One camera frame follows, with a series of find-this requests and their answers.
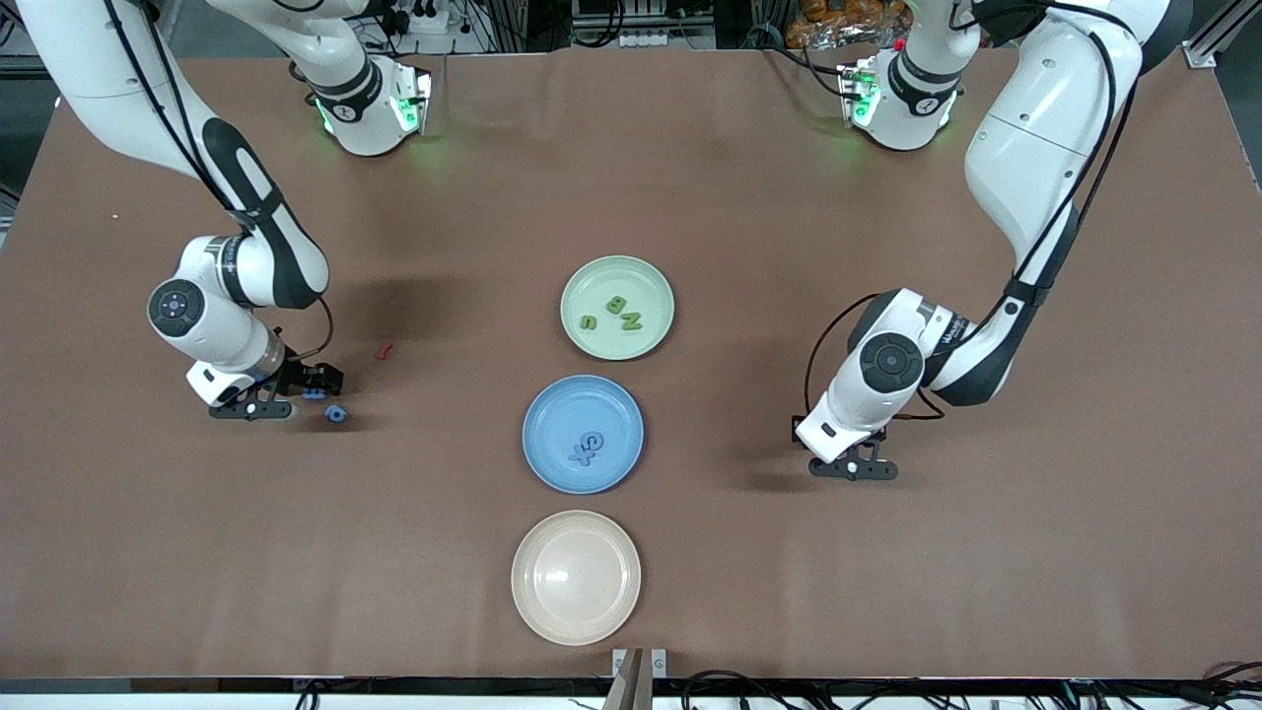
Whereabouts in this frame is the grey brown stand post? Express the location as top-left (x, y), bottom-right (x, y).
top-left (601, 648), bottom-right (647, 710)

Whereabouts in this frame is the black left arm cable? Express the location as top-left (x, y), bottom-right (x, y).
top-left (801, 30), bottom-right (1140, 423)

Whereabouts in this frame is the orange snack bag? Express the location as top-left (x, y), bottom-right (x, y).
top-left (787, 0), bottom-right (913, 50)

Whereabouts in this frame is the pale green round plate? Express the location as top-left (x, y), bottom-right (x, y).
top-left (560, 255), bottom-right (676, 362)

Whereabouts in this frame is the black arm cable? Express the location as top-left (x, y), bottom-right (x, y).
top-left (801, 30), bottom-right (1140, 423)
top-left (99, 0), bottom-right (336, 368)

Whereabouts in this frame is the blue round plate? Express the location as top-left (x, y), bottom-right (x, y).
top-left (522, 375), bottom-right (645, 495)

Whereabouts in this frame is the cream round plate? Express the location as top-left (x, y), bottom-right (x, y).
top-left (511, 510), bottom-right (642, 647)

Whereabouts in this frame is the white power strip with plugs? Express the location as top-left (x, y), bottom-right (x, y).
top-left (394, 8), bottom-right (464, 36)

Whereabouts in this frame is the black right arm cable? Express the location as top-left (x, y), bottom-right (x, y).
top-left (99, 0), bottom-right (336, 368)

